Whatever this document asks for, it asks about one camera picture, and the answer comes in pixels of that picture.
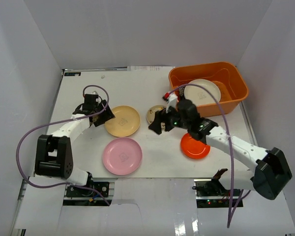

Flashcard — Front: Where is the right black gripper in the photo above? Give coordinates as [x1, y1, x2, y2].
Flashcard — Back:
[148, 102, 190, 135]

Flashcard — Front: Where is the black floral square plate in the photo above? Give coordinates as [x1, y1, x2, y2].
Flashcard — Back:
[178, 87, 185, 97]

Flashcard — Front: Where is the cream round plate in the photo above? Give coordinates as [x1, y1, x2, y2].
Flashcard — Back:
[184, 79, 221, 106]

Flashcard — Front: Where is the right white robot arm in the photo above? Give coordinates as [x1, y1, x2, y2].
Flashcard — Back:
[148, 99, 292, 200]

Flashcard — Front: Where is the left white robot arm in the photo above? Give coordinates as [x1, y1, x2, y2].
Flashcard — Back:
[34, 93, 115, 196]

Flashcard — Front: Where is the orange plastic bin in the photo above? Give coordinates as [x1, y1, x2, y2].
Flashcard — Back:
[169, 62, 249, 117]

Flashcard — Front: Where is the small beige patterned plate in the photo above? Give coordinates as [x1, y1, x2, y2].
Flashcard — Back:
[146, 105, 166, 131]

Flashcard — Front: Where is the yellow round plate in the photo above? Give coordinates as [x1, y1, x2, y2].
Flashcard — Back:
[104, 105, 141, 138]

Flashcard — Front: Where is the small orange round plate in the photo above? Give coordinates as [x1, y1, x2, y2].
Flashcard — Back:
[180, 133, 210, 160]

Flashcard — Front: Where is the pink round plate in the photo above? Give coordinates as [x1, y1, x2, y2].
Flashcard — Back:
[102, 137, 143, 176]

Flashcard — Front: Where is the white paper sheet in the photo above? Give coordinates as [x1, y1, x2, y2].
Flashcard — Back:
[127, 66, 174, 71]

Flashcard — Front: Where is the black label sticker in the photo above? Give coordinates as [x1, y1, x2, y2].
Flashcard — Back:
[63, 72, 81, 77]

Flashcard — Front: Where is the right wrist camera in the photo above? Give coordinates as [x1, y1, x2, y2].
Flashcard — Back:
[162, 92, 178, 112]

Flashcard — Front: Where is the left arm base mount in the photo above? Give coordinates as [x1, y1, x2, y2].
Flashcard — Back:
[64, 181, 110, 200]

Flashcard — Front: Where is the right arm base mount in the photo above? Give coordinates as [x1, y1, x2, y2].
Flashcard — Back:
[192, 169, 230, 209]

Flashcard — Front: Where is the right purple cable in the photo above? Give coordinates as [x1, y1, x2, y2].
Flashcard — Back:
[167, 83, 251, 229]

